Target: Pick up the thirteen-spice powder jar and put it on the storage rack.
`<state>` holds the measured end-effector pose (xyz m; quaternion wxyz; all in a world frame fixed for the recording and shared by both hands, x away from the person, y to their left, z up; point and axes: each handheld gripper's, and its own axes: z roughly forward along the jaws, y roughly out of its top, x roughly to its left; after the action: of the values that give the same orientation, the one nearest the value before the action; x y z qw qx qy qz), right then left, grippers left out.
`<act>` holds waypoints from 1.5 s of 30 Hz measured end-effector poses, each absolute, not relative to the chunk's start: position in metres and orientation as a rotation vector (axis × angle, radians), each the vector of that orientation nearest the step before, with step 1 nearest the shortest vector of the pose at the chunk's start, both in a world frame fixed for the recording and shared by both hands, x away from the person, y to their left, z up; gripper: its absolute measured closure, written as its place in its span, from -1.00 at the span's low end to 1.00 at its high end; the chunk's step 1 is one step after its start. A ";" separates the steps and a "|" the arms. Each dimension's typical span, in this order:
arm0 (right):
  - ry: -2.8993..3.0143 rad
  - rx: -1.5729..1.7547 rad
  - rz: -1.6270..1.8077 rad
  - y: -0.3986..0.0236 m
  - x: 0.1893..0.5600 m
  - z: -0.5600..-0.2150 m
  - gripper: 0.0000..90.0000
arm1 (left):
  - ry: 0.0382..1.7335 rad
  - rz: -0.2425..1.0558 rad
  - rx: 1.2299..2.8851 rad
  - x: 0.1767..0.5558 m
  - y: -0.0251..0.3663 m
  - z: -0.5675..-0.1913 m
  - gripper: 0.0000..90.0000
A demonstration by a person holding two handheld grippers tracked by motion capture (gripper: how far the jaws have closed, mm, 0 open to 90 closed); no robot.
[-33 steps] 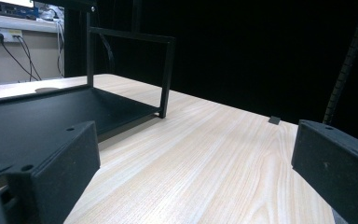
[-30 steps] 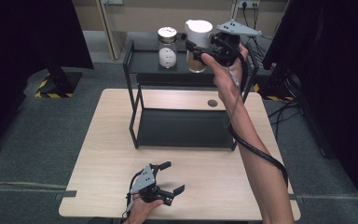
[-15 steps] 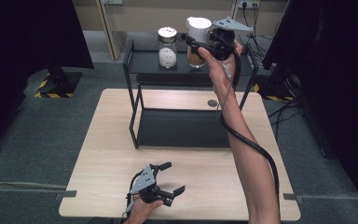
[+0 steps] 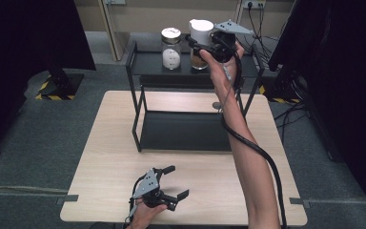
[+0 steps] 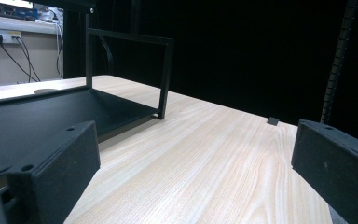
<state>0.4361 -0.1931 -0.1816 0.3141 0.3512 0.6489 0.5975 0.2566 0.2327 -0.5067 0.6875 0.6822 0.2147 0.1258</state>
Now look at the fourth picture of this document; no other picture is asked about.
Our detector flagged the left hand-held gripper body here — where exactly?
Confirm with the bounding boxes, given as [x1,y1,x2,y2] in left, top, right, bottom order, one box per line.
[130,167,173,210]

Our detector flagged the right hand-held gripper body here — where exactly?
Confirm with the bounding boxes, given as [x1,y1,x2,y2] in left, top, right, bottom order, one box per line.
[199,19,254,64]

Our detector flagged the glass sugar jar taped lid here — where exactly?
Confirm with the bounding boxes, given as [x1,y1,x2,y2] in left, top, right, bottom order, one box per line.
[160,27,182,71]

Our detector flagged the black metal shelf rack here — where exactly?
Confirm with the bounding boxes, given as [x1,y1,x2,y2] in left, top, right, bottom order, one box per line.
[125,31,266,153]

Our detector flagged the person's left hand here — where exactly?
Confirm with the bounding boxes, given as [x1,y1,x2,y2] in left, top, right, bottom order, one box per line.
[127,200,170,229]

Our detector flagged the person's right hand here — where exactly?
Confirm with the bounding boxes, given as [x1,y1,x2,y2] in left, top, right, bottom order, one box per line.
[199,41,246,98]

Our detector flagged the black stand base striped tape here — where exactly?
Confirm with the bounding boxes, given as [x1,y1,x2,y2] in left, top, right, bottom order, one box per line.
[258,79,303,104]
[35,68,85,101]

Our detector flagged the grey floor tape strip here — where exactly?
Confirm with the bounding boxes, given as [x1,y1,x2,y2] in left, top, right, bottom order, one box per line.
[289,197,313,210]
[56,194,79,205]

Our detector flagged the black curtain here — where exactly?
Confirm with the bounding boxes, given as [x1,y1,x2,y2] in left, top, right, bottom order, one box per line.
[268,0,366,220]
[0,0,97,163]

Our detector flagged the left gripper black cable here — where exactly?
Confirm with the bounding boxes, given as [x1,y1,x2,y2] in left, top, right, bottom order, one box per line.
[124,176,147,225]

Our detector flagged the black wall cable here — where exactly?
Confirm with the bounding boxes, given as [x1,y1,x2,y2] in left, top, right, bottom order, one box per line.
[256,6,273,60]
[248,5,270,61]

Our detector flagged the white wall socket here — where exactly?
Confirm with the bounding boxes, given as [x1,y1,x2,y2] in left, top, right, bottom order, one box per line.
[242,0,267,10]

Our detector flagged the beige door frame post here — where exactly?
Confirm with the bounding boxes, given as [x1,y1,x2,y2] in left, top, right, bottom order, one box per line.
[96,0,132,62]

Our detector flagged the thick black gripper cable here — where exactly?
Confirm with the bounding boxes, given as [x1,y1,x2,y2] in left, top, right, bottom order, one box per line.
[220,52,289,229]

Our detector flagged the bundle of black floor cables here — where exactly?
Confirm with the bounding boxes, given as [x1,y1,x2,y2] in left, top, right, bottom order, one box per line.
[273,99,311,142]

